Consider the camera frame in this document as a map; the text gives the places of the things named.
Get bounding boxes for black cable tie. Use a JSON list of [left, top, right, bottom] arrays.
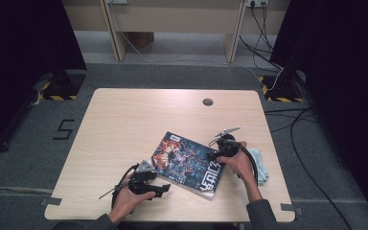
[[98, 188, 121, 200]]

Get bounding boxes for beige wooden desk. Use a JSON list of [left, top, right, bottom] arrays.
[[99, 0, 248, 63]]

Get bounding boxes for thin black floor cable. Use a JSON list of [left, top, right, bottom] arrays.
[[264, 107, 319, 134]]

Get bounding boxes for black curtain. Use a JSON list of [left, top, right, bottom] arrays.
[[0, 0, 87, 158], [269, 0, 368, 226]]

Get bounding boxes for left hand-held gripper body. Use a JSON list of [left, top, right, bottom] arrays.
[[128, 159, 161, 196]]

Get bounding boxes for thick black floor cable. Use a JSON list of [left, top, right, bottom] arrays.
[[289, 107, 354, 230]]

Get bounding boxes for person's right hand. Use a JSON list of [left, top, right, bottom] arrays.
[[224, 141, 261, 193]]

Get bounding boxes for black stand base striped tape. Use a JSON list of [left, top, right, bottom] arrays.
[[258, 71, 306, 104], [41, 70, 87, 102]]

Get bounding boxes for black wall socket cables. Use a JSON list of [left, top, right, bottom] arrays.
[[239, 1, 284, 71]]

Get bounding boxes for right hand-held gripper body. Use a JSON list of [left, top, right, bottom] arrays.
[[209, 126, 242, 159]]

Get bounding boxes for light blue cloth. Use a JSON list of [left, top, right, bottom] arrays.
[[247, 147, 270, 186]]

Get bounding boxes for grey tape piece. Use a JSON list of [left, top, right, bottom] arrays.
[[40, 196, 63, 207], [280, 203, 304, 216]]

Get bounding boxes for white wall socket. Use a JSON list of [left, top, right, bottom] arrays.
[[246, 0, 269, 8]]

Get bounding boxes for pale yellow floor cable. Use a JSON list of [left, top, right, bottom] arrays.
[[28, 80, 51, 108]]

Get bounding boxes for person's left hand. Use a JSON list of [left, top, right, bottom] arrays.
[[108, 183, 157, 224]]

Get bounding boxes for white floor cable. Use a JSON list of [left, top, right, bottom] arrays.
[[120, 32, 285, 92]]

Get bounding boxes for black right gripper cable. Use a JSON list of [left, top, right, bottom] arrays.
[[233, 140, 260, 186]]

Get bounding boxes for brown cardboard box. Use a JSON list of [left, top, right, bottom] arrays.
[[126, 32, 155, 49]]

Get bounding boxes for dark blue illustrated magazine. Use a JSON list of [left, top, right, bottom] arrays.
[[150, 131, 226, 201]]

